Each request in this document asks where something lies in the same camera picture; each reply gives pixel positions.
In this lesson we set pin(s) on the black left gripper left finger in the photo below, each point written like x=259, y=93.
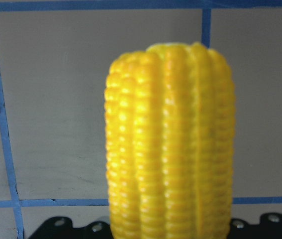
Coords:
x=62, y=228

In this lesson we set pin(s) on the yellow corn cob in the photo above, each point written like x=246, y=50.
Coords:
x=170, y=126

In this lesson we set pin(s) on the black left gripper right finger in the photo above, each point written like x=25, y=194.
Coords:
x=269, y=227

